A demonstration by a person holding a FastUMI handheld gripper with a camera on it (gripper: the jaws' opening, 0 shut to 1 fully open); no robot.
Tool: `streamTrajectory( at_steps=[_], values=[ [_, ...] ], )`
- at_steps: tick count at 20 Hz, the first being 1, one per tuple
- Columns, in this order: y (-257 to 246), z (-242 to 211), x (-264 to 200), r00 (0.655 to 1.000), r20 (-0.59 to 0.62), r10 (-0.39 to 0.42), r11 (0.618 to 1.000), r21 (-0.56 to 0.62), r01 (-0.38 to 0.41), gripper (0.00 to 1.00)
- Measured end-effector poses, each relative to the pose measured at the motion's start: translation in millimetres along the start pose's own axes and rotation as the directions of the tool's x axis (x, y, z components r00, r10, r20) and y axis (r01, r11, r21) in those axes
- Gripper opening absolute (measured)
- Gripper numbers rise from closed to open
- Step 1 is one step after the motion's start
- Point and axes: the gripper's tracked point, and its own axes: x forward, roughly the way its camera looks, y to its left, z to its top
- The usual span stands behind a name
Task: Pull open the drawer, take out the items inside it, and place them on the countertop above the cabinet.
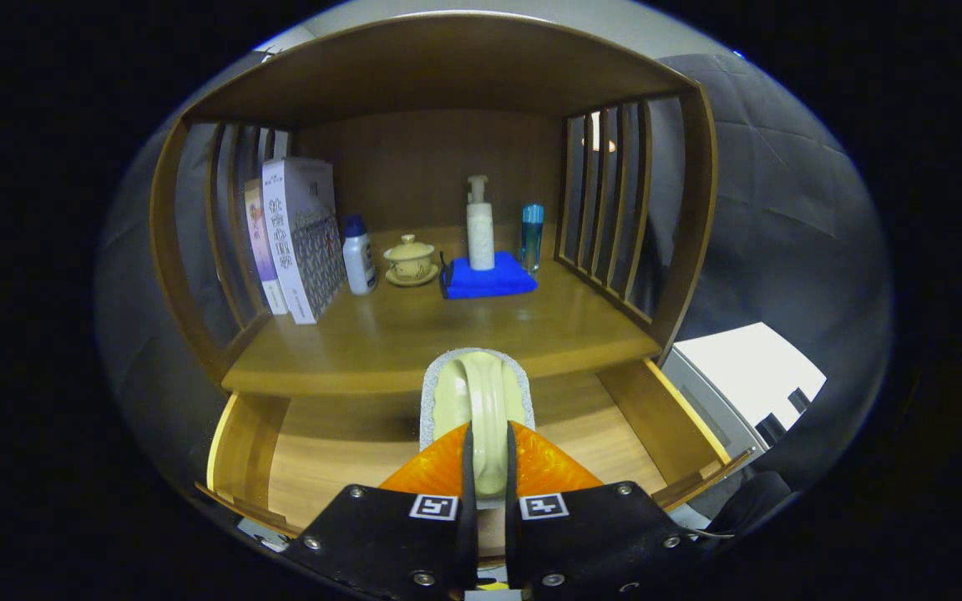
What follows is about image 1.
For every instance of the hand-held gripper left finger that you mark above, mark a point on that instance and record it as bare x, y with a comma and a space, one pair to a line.
468, 501

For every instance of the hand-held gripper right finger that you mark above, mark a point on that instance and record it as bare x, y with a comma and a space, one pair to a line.
512, 509

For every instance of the green scrub brush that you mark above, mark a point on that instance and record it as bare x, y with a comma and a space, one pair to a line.
481, 401

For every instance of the wooden drawer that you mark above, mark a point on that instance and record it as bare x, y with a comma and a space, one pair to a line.
339, 459

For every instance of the wooden countertop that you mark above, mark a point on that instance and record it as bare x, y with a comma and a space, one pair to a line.
414, 334

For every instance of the wooden cabinet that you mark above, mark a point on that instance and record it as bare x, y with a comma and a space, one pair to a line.
414, 167

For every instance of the blue folded cloth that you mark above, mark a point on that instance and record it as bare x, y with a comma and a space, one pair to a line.
489, 282

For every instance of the beige lidded tea cup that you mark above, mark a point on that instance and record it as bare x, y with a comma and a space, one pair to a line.
410, 260

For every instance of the white bottle blue cap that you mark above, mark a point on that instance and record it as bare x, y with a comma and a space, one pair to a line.
359, 263

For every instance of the white pump bottle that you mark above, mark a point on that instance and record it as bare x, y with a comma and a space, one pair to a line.
481, 234

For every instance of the blue translucent tumbler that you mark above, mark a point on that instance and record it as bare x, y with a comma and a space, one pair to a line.
532, 238

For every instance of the white book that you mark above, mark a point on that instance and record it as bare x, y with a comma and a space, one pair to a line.
289, 242

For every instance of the purple book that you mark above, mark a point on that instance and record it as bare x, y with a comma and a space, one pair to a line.
262, 250

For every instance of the black backdrop cloth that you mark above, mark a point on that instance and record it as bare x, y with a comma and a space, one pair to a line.
782, 209

